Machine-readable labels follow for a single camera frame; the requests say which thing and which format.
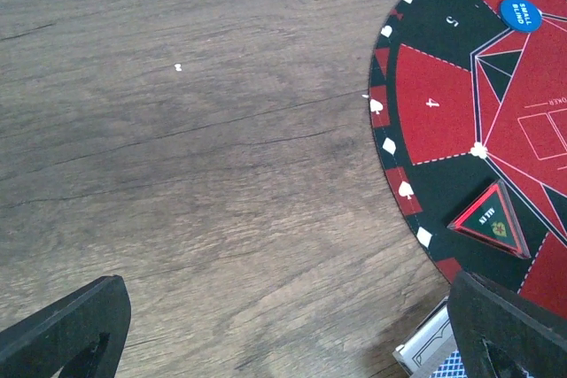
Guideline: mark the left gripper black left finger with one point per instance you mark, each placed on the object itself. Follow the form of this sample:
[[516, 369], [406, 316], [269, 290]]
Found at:
[[81, 335]]

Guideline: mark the round red black poker mat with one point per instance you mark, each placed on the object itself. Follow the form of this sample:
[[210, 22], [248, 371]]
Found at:
[[458, 100]]

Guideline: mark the playing card deck with box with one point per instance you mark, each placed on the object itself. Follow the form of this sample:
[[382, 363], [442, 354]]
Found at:
[[431, 350]]

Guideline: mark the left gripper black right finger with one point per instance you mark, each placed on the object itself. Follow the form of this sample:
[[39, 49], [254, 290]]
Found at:
[[500, 334]]

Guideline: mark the triangular all in token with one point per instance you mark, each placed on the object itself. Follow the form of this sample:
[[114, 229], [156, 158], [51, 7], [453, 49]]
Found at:
[[491, 219]]

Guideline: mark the blue small blind button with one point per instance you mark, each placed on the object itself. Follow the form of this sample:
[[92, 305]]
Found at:
[[521, 15]]

